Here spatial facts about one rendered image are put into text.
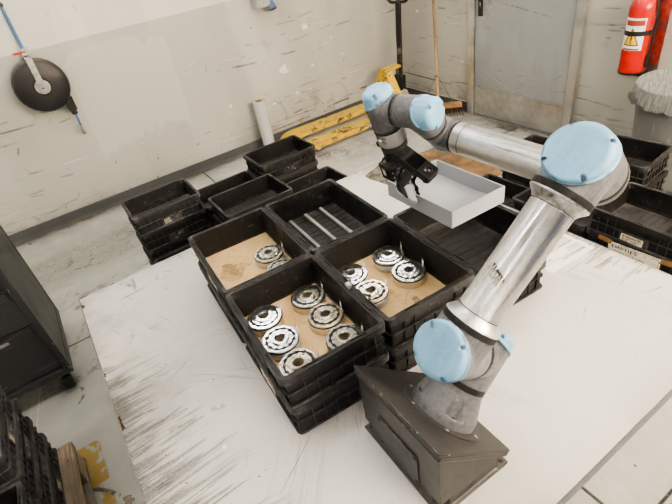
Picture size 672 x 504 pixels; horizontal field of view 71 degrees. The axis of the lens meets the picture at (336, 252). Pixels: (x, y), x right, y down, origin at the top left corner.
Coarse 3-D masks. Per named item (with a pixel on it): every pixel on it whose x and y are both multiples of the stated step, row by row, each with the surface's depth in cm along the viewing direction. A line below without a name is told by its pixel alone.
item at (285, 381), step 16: (272, 272) 142; (240, 288) 138; (240, 320) 126; (256, 336) 120; (368, 336) 115; (336, 352) 112; (272, 368) 111; (304, 368) 110; (320, 368) 112; (288, 384) 108
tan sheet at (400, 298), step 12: (360, 264) 155; (372, 264) 154; (372, 276) 149; (384, 276) 148; (432, 276) 144; (396, 288) 142; (420, 288) 141; (432, 288) 140; (396, 300) 138; (408, 300) 137; (384, 312) 135; (396, 312) 134
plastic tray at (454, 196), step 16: (448, 176) 147; (464, 176) 141; (480, 176) 136; (432, 192) 141; (448, 192) 140; (464, 192) 139; (480, 192) 138; (496, 192) 129; (416, 208) 135; (432, 208) 128; (448, 208) 133; (464, 208) 124; (480, 208) 128; (448, 224) 125
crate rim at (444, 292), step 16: (400, 224) 152; (320, 256) 144; (448, 256) 135; (336, 272) 137; (352, 288) 130; (448, 288) 124; (368, 304) 124; (416, 304) 121; (432, 304) 123; (384, 320) 118; (400, 320) 119
